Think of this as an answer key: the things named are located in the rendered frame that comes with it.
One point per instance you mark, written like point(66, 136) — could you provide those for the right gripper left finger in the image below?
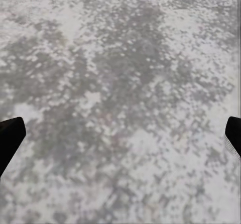
point(12, 133)

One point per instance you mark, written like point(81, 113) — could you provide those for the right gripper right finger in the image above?
point(233, 133)

